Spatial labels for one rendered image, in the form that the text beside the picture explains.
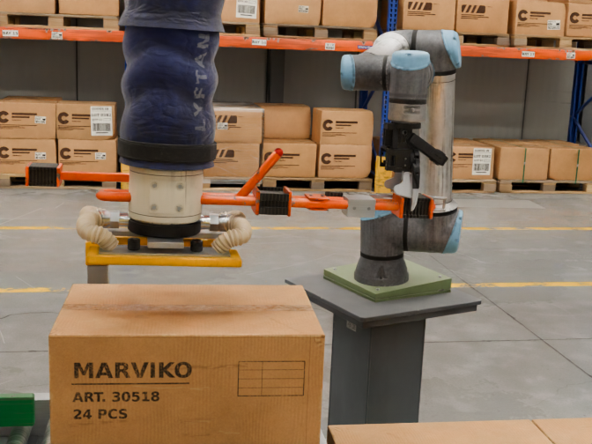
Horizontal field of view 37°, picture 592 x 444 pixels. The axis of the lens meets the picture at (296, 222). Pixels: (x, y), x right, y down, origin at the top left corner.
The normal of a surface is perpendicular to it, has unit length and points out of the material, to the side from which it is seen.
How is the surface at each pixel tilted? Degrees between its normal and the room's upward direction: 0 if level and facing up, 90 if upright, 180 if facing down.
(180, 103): 73
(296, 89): 90
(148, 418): 90
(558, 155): 89
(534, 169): 92
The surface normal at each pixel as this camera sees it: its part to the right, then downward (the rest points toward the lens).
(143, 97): -0.55, -0.13
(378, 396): 0.50, 0.20
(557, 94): 0.18, 0.21
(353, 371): -0.87, 0.07
